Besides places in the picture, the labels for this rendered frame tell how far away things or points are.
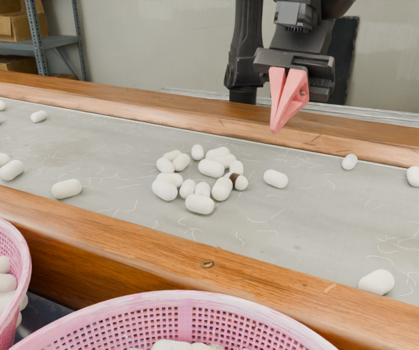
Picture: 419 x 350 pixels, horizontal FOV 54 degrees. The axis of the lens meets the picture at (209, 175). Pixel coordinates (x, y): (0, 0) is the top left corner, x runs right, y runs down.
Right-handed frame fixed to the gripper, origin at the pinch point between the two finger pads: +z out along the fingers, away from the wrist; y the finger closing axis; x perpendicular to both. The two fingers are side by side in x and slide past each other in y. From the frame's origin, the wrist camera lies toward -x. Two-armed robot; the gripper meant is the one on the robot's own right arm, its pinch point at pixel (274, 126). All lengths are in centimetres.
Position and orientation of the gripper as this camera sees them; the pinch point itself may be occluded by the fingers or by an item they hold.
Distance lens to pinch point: 53.0
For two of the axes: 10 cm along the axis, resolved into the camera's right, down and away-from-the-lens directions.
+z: -3.5, 9.0, -2.6
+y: 8.9, 2.4, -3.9
